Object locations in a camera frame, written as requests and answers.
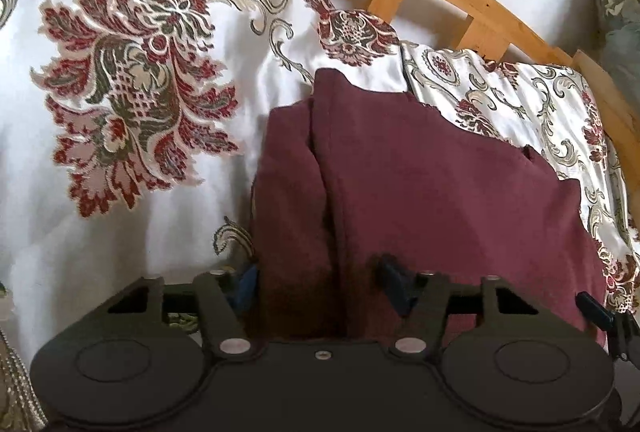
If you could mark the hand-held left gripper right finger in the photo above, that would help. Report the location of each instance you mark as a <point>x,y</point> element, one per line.
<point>395,284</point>

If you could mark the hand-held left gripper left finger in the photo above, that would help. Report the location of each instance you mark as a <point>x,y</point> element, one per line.
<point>246,287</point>

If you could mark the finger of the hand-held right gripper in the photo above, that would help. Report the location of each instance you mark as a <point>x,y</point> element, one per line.
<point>595,309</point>

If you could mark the maroon long-sleeved shirt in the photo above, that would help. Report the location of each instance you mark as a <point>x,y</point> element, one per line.
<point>420,202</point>

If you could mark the white floral printed blanket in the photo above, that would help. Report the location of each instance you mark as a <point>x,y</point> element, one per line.
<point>125,86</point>

